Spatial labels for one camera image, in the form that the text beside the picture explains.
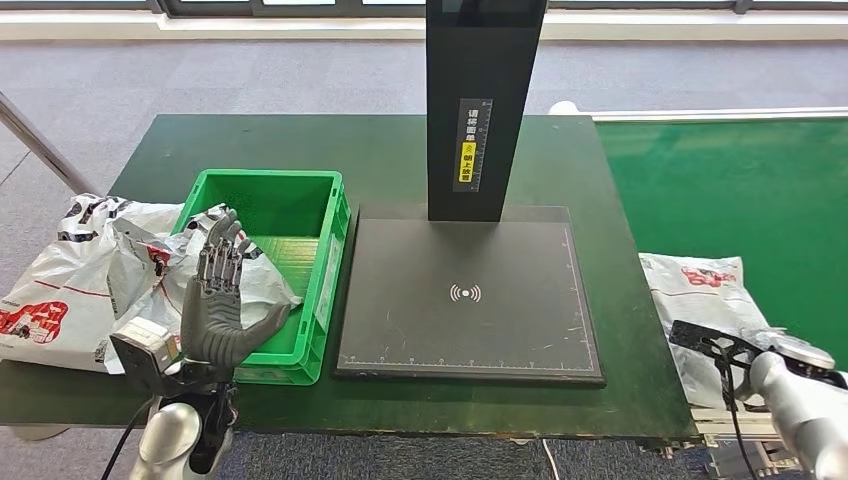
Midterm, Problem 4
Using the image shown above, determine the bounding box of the pale round floor foot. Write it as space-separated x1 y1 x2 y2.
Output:
6 425 71 443

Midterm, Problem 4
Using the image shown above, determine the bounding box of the green plastic crate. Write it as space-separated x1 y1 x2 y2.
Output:
170 168 352 388

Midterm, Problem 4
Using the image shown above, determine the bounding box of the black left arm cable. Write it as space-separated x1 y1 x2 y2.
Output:
100 396 155 480

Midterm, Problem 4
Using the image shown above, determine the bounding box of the white parcel bag black logo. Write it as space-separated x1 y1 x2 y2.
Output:
639 252 790 410
104 203 304 376

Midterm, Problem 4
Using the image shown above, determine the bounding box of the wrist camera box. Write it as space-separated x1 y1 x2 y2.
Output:
669 319 763 372
109 316 181 397

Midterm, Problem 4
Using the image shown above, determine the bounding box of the white rounded end cap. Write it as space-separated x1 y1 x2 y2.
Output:
548 100 596 119

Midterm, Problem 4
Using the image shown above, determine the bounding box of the ruler label sticker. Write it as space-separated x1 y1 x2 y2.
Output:
453 98 494 194

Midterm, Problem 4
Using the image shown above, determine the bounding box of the white window sill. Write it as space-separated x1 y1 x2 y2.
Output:
0 9 848 42

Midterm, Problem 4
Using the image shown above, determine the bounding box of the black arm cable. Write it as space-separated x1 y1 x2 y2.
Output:
714 344 760 480
100 396 155 480

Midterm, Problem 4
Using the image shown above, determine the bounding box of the dark window frame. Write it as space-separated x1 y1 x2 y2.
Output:
0 0 848 18

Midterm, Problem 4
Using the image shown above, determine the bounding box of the black inbound scanner machine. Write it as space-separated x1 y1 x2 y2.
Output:
334 0 606 389

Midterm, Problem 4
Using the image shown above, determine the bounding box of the white floor cable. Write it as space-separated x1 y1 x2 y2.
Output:
541 438 563 480

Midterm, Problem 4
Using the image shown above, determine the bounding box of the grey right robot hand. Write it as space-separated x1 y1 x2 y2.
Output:
741 329 796 352

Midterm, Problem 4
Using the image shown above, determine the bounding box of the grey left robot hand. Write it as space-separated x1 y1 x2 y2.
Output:
180 209 293 370

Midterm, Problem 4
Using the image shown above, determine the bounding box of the white parcel bag red print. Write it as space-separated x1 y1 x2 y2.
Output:
0 193 185 374

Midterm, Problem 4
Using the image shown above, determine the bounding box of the dark green table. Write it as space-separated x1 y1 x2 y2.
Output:
0 114 700 442

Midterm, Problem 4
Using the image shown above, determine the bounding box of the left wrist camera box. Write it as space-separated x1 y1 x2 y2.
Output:
109 316 181 397

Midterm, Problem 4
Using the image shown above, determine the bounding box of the aluminium conveyor frame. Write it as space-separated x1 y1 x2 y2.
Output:
588 107 848 478

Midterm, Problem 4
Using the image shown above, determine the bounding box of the grey metal pole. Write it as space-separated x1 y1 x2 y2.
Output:
0 91 97 197

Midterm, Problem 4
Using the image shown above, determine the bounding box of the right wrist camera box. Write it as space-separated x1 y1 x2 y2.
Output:
669 319 763 372

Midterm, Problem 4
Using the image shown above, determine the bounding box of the green conveyor belt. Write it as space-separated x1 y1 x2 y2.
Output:
594 117 848 372

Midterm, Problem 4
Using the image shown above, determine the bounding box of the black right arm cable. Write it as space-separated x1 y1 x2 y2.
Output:
714 344 760 480

